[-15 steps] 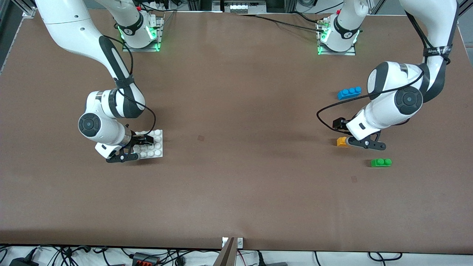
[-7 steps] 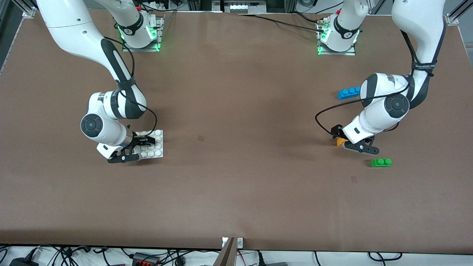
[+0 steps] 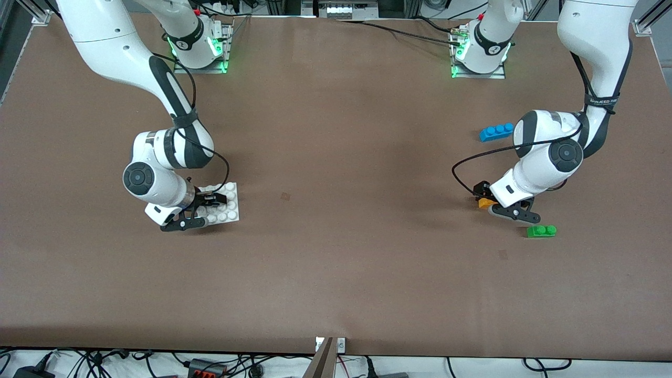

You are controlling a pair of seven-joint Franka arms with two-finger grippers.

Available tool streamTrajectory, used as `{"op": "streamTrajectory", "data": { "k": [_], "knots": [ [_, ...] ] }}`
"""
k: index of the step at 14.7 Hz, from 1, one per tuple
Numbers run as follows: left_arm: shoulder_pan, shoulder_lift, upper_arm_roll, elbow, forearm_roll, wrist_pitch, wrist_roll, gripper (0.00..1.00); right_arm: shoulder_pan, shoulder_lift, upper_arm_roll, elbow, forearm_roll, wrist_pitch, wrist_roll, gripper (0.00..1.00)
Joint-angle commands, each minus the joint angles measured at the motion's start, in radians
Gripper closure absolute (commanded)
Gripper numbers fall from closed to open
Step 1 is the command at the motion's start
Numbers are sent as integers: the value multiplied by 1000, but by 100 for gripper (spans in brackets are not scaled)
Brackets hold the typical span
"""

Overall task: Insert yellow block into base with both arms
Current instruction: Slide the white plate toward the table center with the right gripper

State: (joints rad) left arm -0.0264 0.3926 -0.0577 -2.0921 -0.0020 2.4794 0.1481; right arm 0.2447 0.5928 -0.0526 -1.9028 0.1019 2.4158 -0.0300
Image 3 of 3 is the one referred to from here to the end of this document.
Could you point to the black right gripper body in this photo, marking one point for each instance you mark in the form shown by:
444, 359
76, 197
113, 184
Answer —
202, 200

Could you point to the yellow two-stud block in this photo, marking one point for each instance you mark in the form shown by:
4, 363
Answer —
485, 203

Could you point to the white studded base plate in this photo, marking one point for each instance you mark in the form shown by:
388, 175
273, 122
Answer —
227, 212

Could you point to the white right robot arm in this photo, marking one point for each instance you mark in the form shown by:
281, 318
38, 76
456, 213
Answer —
105, 31

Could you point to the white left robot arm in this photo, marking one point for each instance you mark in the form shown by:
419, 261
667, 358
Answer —
593, 31

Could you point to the blue three-stud block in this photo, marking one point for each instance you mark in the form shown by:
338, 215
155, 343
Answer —
495, 133

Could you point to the green two-stud block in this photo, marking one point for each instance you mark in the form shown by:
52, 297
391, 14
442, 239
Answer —
541, 231

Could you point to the black orange connector box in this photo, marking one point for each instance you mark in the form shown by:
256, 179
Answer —
205, 369

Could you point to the black floor plug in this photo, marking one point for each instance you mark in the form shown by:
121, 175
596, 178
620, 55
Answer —
369, 367

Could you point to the white power strip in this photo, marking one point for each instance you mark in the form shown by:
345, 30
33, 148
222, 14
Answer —
339, 10

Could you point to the black power adapter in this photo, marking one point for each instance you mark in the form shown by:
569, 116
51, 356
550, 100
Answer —
31, 373

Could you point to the small white bracket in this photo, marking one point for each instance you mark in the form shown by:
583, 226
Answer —
319, 344
340, 344

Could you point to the brown wooden post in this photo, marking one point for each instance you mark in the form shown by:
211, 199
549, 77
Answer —
321, 362

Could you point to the aluminium corner bracket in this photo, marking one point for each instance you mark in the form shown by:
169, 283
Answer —
646, 27
42, 18

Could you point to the aluminium frame profile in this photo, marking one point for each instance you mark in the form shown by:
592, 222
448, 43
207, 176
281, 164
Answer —
656, 13

